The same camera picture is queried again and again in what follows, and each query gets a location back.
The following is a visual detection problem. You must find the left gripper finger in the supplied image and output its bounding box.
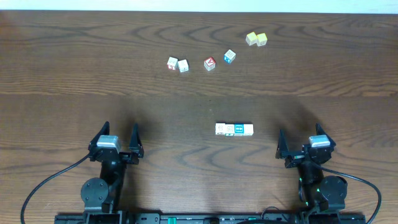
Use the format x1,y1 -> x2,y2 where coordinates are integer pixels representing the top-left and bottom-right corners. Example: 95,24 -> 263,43
129,123 -> 143,152
89,121 -> 109,146

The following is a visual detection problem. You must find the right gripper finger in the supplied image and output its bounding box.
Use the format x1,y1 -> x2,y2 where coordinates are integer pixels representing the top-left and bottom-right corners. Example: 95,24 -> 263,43
315,123 -> 330,139
275,129 -> 289,159

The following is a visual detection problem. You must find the plain white block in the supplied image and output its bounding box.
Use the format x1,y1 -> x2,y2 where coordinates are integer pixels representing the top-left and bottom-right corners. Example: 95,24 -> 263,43
243,124 -> 254,136

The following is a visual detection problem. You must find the blue top block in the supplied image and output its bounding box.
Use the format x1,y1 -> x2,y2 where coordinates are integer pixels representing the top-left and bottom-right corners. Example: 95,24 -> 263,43
234,124 -> 244,136

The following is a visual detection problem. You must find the green sided block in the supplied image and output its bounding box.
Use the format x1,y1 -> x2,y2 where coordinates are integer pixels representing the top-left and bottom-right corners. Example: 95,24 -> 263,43
224,124 -> 235,136

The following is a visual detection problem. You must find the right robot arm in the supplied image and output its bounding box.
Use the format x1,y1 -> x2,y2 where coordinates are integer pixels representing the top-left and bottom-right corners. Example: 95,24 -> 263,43
275,124 -> 348,223

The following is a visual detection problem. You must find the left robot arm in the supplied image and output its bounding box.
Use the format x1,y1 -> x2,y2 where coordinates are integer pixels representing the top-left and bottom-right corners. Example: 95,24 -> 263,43
81,122 -> 144,223

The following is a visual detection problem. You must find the red number block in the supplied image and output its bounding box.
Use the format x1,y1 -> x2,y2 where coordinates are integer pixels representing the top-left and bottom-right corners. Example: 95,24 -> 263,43
167,57 -> 178,70

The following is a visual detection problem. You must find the white block beside red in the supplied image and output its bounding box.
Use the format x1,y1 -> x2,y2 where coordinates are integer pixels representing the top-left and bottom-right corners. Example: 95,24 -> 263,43
177,59 -> 189,73

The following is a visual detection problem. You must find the blue sided letter block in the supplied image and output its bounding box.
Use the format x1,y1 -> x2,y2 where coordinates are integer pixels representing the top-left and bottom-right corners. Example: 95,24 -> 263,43
224,49 -> 236,64

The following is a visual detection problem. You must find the red letter A block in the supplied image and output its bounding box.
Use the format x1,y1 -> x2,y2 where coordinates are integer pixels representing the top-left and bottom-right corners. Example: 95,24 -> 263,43
204,57 -> 216,71

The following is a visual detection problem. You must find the pale yellow block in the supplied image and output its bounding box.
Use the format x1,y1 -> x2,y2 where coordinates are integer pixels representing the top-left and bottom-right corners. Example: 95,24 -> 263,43
246,32 -> 257,45

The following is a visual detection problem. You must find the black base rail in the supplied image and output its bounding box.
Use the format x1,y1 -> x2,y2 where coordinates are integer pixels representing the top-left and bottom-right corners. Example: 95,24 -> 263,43
54,212 -> 366,224

